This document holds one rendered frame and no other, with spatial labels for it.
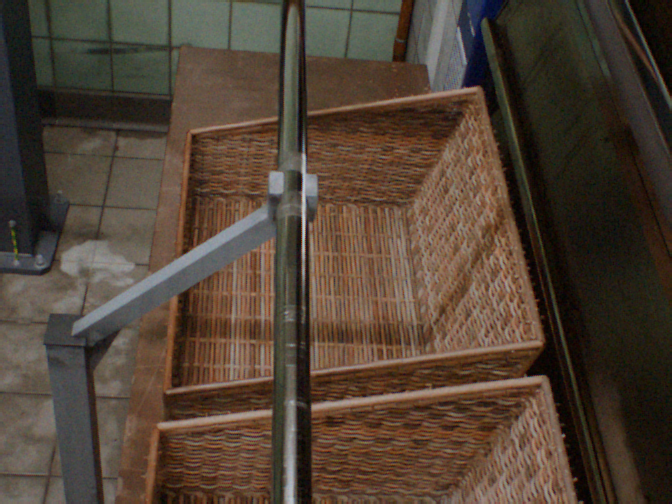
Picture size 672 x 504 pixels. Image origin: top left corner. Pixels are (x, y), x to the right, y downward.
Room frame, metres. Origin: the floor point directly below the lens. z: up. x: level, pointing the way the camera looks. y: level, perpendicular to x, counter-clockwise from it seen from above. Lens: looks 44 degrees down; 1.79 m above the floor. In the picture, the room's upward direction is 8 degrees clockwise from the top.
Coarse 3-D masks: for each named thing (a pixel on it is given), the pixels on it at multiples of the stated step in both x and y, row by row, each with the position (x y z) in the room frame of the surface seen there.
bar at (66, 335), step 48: (288, 0) 1.05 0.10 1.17; (288, 48) 0.95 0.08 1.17; (288, 96) 0.86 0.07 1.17; (288, 144) 0.79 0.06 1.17; (288, 192) 0.72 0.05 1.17; (240, 240) 0.72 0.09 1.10; (288, 240) 0.65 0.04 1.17; (144, 288) 0.71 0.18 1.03; (288, 288) 0.60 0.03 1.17; (48, 336) 0.69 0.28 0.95; (96, 336) 0.70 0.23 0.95; (288, 336) 0.55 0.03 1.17; (288, 384) 0.50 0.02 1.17; (96, 432) 0.72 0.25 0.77; (288, 432) 0.45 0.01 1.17; (96, 480) 0.69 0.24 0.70; (288, 480) 0.41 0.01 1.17
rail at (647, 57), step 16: (608, 0) 0.71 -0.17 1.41; (624, 0) 0.68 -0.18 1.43; (640, 0) 0.69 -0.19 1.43; (624, 16) 0.67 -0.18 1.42; (640, 16) 0.66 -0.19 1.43; (624, 32) 0.66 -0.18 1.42; (640, 32) 0.64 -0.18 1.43; (656, 32) 0.64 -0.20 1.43; (640, 48) 0.63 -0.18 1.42; (656, 48) 0.62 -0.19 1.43; (640, 64) 0.62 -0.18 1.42; (656, 64) 0.60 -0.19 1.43; (656, 80) 0.59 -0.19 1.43; (656, 96) 0.58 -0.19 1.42; (656, 112) 0.57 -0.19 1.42
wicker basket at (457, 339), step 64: (192, 128) 1.35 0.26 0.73; (256, 128) 1.36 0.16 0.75; (384, 128) 1.39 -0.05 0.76; (448, 128) 1.41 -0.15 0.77; (192, 192) 1.34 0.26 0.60; (256, 192) 1.36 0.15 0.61; (384, 192) 1.39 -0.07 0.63; (448, 192) 1.31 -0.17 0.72; (320, 256) 1.25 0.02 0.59; (384, 256) 1.27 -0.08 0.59; (448, 256) 1.19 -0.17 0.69; (512, 256) 1.05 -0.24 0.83; (192, 320) 1.07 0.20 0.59; (256, 320) 1.09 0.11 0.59; (320, 320) 1.10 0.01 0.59; (384, 320) 1.13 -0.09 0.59; (448, 320) 1.09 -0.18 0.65; (512, 320) 0.96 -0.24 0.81; (192, 384) 0.83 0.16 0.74; (256, 384) 0.83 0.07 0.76; (320, 384) 0.84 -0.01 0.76; (384, 384) 1.00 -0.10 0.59; (448, 384) 0.87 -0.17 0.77
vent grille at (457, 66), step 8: (456, 32) 1.67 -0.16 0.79; (456, 40) 1.66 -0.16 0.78; (456, 48) 1.65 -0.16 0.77; (456, 56) 1.64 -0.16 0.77; (464, 56) 1.59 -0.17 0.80; (456, 64) 1.63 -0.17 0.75; (464, 64) 1.56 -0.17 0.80; (448, 72) 1.67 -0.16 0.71; (456, 72) 1.61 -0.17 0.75; (464, 72) 1.56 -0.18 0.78; (448, 80) 1.66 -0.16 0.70; (456, 80) 1.60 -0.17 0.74; (448, 88) 1.65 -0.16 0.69; (456, 88) 1.58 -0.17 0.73; (456, 104) 1.56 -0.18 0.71; (448, 112) 1.60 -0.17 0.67
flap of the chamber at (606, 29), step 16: (592, 0) 0.73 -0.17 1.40; (656, 0) 0.74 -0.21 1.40; (592, 16) 0.72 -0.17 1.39; (608, 16) 0.69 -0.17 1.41; (656, 16) 0.71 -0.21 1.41; (608, 32) 0.68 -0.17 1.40; (608, 48) 0.67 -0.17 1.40; (624, 48) 0.65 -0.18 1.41; (608, 64) 0.66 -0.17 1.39; (624, 64) 0.64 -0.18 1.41; (624, 80) 0.63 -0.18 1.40; (640, 80) 0.61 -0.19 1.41; (624, 96) 0.61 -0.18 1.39; (640, 96) 0.60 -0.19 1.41; (640, 112) 0.59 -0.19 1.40; (640, 128) 0.57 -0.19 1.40; (656, 128) 0.56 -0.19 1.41; (640, 144) 0.56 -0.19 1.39; (656, 144) 0.55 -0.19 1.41; (656, 160) 0.54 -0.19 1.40; (656, 176) 0.53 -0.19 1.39; (656, 192) 0.52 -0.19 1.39
